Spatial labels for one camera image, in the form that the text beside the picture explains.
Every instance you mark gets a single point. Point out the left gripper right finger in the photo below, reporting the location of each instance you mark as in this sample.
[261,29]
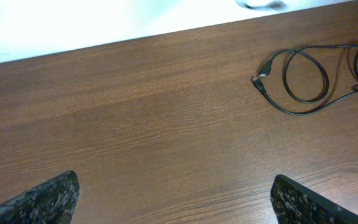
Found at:
[295,203]

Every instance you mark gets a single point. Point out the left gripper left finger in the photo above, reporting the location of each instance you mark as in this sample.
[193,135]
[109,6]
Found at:
[53,201]

